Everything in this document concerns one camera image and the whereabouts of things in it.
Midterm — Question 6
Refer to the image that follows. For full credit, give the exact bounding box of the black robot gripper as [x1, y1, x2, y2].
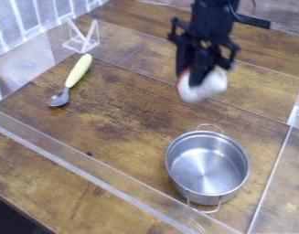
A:
[167, 0, 239, 87]

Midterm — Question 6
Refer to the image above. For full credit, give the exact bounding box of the white plush mushroom red cap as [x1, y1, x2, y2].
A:
[177, 69, 227, 103]

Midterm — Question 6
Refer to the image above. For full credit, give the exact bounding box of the silver metal pot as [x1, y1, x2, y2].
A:
[164, 123, 250, 214]

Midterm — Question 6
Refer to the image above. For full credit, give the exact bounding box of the black strip on table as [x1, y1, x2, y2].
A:
[235, 14, 271, 29]

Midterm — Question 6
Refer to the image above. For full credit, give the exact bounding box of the clear acrylic triangle stand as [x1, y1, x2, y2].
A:
[63, 19, 100, 54]

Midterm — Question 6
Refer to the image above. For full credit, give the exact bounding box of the yellow handled metal spoon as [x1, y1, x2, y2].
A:
[48, 54, 92, 107]

